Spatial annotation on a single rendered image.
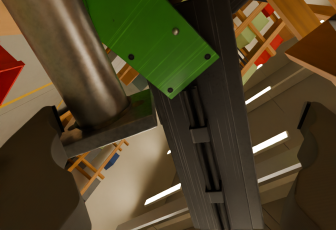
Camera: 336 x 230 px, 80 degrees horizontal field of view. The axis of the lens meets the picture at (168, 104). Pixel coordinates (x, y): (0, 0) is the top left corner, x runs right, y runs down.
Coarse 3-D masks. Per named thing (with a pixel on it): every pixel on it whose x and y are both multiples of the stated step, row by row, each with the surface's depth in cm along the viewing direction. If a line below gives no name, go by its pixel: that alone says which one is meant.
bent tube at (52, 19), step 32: (32, 0) 8; (64, 0) 8; (32, 32) 8; (64, 32) 8; (96, 32) 10; (64, 64) 9; (96, 64) 9; (64, 96) 10; (96, 96) 10; (128, 96) 12; (64, 128) 12; (96, 128) 10; (128, 128) 10
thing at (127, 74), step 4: (128, 64) 612; (124, 68) 628; (128, 68) 646; (132, 68) 695; (120, 72) 644; (124, 72) 647; (128, 72) 682; (132, 72) 684; (136, 72) 698; (120, 76) 652; (124, 76) 696; (128, 76) 690; (132, 76) 684; (124, 80) 705; (128, 80) 699; (132, 80) 736
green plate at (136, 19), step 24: (96, 0) 29; (120, 0) 29; (144, 0) 29; (96, 24) 30; (120, 24) 30; (144, 24) 30; (168, 24) 30; (120, 48) 32; (144, 48) 32; (168, 48) 32; (192, 48) 32; (144, 72) 35; (168, 72) 34; (192, 72) 34; (168, 96) 37
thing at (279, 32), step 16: (240, 16) 313; (256, 16) 324; (272, 16) 392; (240, 32) 307; (256, 32) 316; (272, 32) 322; (288, 32) 347; (240, 48) 334; (256, 48) 347; (272, 48) 323; (240, 64) 294; (256, 64) 338
